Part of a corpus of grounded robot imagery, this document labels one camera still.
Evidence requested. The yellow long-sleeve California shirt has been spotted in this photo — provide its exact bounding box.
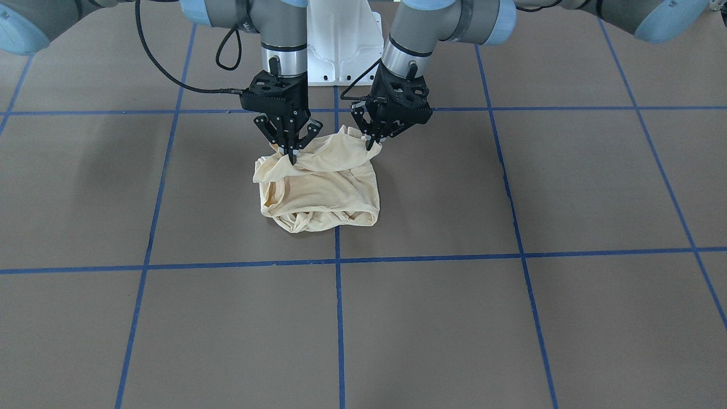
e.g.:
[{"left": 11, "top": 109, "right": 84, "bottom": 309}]
[{"left": 252, "top": 126, "right": 382, "bottom": 233}]

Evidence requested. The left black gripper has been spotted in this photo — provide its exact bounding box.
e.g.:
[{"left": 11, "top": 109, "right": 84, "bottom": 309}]
[{"left": 350, "top": 61, "right": 433, "bottom": 151}]

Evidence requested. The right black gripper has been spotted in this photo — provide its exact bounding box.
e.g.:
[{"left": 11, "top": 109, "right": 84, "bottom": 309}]
[{"left": 240, "top": 70, "right": 323, "bottom": 166}]

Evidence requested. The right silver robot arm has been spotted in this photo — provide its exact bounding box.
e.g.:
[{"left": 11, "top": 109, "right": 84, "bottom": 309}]
[{"left": 2, "top": 1, "right": 322, "bottom": 165}]

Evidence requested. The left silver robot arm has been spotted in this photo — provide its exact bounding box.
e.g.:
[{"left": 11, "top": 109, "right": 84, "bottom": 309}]
[{"left": 351, "top": 1, "right": 709, "bottom": 150}]

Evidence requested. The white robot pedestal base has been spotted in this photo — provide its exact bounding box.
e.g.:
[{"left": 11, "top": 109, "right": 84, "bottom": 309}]
[{"left": 307, "top": 1, "right": 385, "bottom": 86}]

